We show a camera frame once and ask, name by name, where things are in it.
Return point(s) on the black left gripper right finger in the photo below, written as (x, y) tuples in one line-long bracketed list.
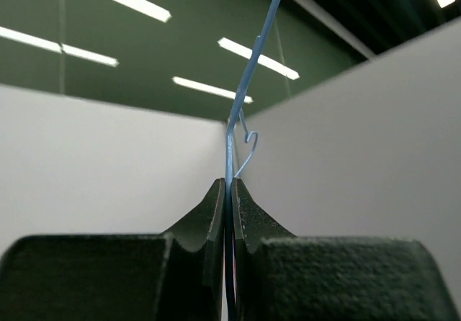
[(281, 276)]

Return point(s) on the blue hanger with grey top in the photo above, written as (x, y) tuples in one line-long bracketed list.
[(235, 114)]

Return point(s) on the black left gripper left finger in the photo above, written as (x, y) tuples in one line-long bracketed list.
[(173, 275)]

